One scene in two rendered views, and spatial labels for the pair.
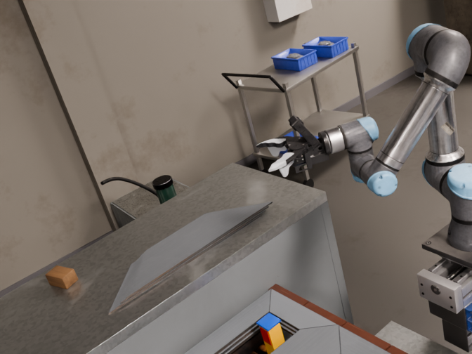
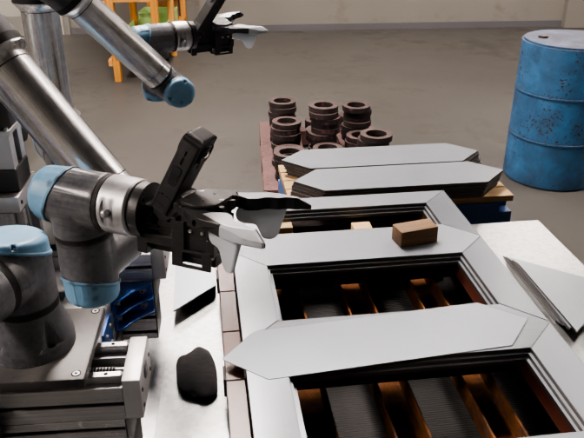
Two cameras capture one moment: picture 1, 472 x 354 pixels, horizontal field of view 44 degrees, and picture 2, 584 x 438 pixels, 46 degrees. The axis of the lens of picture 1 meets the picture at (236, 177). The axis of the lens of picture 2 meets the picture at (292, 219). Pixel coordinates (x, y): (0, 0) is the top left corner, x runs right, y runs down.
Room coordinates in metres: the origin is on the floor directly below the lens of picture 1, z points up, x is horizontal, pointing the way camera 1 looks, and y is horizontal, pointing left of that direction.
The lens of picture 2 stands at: (2.22, 0.20, 1.81)
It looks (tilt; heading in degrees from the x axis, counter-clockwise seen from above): 27 degrees down; 204
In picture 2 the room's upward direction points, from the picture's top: straight up
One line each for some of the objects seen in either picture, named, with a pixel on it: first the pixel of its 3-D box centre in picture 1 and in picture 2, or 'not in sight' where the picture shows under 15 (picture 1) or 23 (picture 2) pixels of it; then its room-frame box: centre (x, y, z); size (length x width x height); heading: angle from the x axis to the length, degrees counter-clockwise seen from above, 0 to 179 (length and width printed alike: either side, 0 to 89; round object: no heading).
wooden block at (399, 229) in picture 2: not in sight; (414, 232); (0.44, -0.19, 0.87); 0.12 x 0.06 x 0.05; 133
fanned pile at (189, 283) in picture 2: not in sight; (195, 278); (0.69, -0.81, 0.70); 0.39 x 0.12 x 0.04; 32
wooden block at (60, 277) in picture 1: (62, 277); not in sight; (1.87, 0.72, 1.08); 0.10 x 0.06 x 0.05; 50
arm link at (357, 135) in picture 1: (357, 133); (77, 199); (1.59, -0.39, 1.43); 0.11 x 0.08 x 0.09; 93
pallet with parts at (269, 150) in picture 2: not in sight; (324, 139); (-1.84, -1.37, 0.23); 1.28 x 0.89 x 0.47; 26
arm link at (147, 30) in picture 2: not in sight; (152, 40); (0.74, -0.85, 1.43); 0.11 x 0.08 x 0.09; 144
